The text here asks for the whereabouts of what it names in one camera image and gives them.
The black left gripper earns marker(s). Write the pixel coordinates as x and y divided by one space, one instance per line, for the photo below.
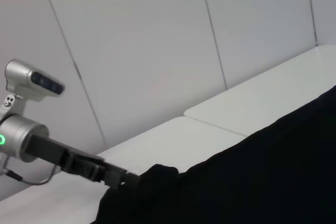
65 159

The black shirt with FREE print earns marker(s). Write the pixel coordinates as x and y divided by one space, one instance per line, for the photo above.
236 176

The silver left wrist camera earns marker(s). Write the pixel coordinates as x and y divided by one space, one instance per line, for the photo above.
23 77

